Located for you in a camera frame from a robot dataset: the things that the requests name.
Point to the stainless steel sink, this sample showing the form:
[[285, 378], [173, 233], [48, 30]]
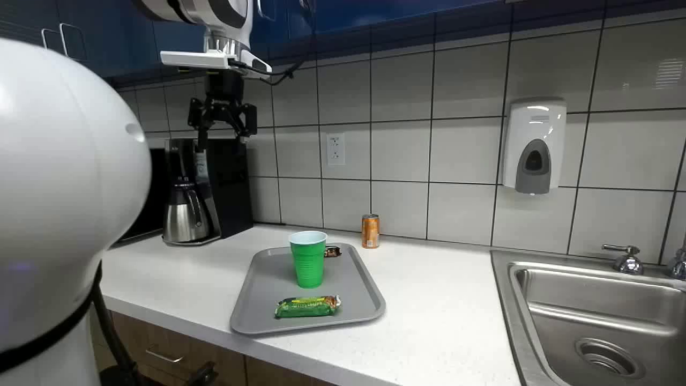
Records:
[[600, 322]]

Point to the wooden lower cabinet drawers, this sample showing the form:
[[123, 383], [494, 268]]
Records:
[[142, 343]]

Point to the chrome sink faucet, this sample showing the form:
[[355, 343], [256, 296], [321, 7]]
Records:
[[679, 263]]

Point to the black coffee maker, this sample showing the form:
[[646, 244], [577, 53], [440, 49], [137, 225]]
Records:
[[228, 185]]

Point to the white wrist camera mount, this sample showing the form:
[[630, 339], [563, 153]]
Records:
[[207, 60]]

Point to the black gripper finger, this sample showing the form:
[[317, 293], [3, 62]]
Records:
[[197, 120], [248, 119]]

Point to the chrome faucet knob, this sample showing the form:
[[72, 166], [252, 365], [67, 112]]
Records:
[[626, 259]]

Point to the white wall soap dispenser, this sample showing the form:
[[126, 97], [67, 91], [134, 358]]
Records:
[[535, 142]]

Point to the white wall outlet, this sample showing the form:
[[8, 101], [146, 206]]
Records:
[[335, 150]]

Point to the blue upper cabinets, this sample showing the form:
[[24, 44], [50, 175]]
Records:
[[429, 17]]

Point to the green granola bar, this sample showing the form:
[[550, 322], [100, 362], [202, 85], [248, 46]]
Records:
[[307, 308]]

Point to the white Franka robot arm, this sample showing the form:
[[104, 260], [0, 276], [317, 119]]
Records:
[[56, 185]]

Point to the grey plastic tray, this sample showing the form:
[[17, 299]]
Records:
[[344, 293]]

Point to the orange soda can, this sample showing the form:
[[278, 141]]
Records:
[[370, 233]]

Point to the green plastic cup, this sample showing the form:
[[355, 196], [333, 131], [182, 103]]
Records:
[[309, 260]]

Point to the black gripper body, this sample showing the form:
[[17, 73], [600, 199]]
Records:
[[223, 87]]

